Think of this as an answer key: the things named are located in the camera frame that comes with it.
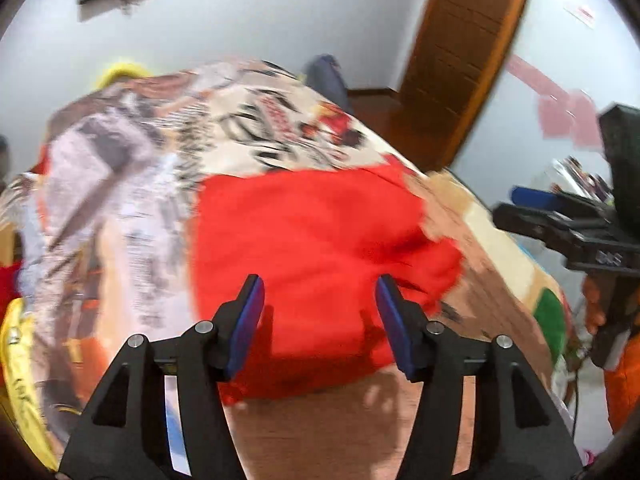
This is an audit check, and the dark blue bag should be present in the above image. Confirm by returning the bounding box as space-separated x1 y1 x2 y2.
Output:
303 54 352 114

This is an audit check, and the red jacket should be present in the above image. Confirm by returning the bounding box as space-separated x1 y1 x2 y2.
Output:
191 162 463 405

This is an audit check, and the yellow curved pillow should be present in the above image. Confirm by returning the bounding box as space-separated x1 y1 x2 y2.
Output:
94 61 152 90

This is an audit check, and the person right hand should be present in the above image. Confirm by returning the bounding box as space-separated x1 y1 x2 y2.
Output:
582 276 606 336

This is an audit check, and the yellow cloth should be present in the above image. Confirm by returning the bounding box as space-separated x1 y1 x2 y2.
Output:
1 298 60 470

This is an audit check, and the wooden door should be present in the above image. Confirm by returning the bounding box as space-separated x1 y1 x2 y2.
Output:
349 0 539 174

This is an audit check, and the printed bed cover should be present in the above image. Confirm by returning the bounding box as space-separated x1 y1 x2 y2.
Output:
22 60 428 479

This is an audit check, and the beige fleece blanket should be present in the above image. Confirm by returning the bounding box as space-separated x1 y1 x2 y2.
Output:
419 171 570 374

